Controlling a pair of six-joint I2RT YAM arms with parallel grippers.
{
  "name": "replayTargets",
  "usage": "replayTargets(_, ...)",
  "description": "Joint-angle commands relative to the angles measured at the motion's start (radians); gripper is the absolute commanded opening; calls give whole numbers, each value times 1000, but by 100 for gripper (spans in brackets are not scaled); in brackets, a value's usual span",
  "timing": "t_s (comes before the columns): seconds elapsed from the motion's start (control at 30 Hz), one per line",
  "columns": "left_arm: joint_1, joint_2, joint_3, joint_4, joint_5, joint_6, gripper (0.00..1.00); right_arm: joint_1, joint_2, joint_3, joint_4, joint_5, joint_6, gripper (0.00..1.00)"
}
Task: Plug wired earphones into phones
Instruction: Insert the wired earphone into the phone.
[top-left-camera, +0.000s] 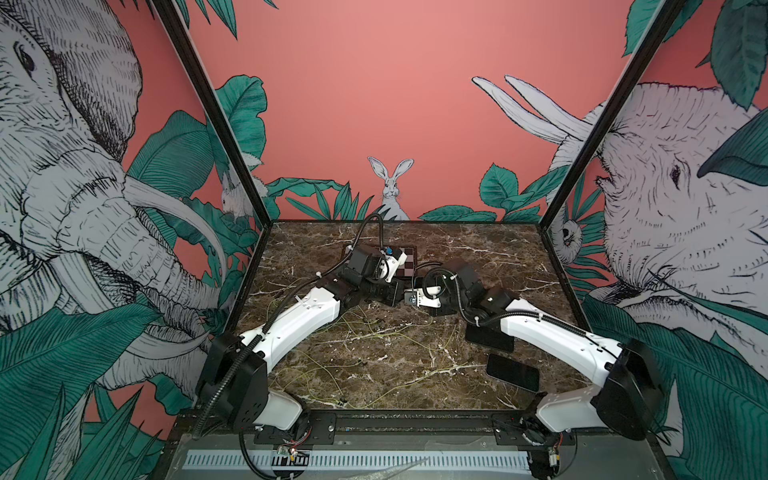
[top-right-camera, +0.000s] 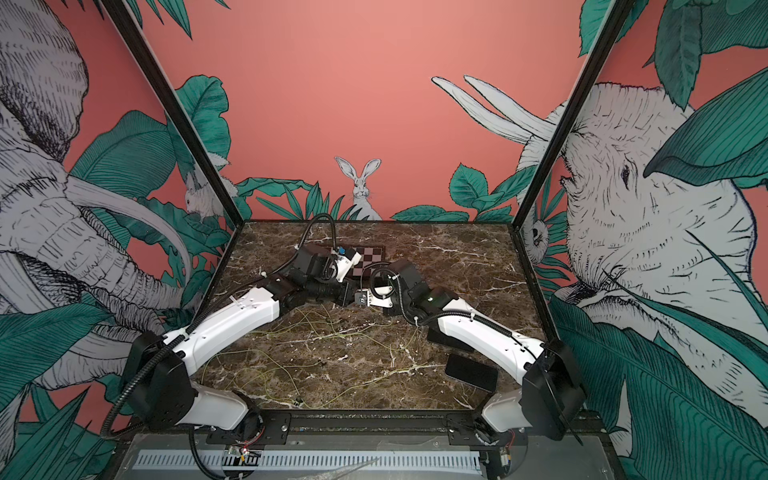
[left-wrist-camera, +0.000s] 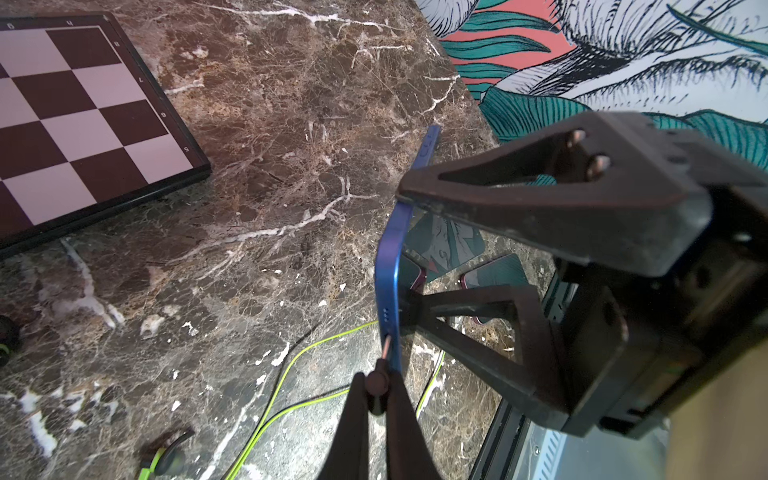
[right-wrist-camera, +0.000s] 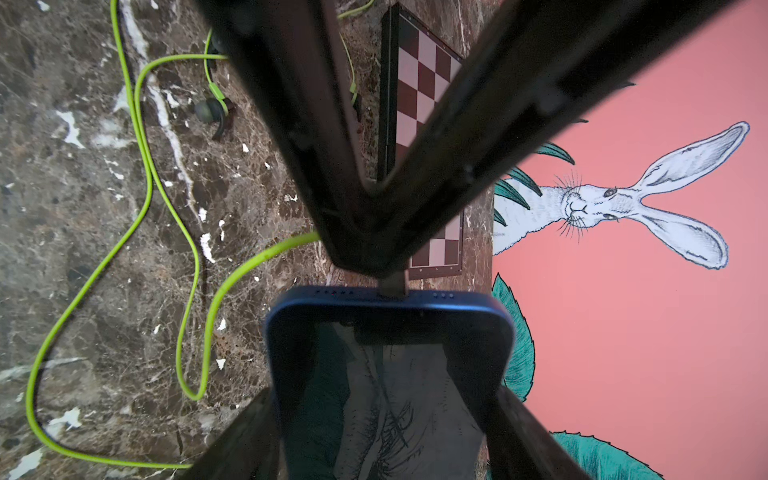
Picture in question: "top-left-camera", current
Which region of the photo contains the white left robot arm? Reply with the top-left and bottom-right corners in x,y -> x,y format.
193,245 -> 409,438

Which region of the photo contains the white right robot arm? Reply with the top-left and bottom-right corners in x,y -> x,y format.
412,259 -> 663,446

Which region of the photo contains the dark chessboard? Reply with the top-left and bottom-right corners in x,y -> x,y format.
383,245 -> 418,279

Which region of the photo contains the black smartphone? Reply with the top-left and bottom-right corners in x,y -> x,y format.
465,324 -> 515,353

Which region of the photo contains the purple smartphone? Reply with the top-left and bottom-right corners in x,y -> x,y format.
486,354 -> 540,393

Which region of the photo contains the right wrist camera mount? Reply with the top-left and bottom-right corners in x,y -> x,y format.
404,286 -> 442,308

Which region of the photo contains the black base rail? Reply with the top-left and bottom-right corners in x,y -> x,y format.
251,409 -> 577,448

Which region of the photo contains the white slotted cable duct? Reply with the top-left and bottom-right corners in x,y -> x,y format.
182,449 -> 532,473

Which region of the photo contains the black corner frame post right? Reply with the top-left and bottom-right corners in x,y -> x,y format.
538,0 -> 688,229

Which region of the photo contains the black corner frame post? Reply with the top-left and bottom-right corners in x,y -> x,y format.
149,0 -> 274,228
538,0 -> 688,229

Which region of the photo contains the black corner frame post left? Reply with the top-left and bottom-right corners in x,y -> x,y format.
149,0 -> 274,228

